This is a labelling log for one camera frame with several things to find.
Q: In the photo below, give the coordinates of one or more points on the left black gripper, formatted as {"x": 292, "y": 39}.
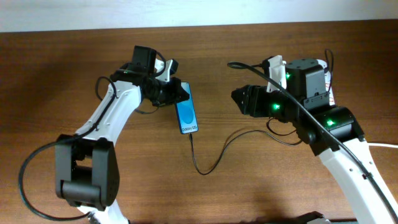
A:
{"x": 175, "y": 94}

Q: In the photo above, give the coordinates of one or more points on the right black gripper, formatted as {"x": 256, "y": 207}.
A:
{"x": 255, "y": 96}

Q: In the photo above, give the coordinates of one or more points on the blue screen Galaxy smartphone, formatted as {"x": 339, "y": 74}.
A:
{"x": 186, "y": 115}

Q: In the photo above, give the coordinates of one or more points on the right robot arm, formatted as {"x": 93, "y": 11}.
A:
{"x": 297, "y": 93}

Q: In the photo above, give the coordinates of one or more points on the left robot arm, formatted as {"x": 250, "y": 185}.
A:
{"x": 86, "y": 168}

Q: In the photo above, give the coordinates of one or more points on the white power strip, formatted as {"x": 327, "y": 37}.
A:
{"x": 327, "y": 80}

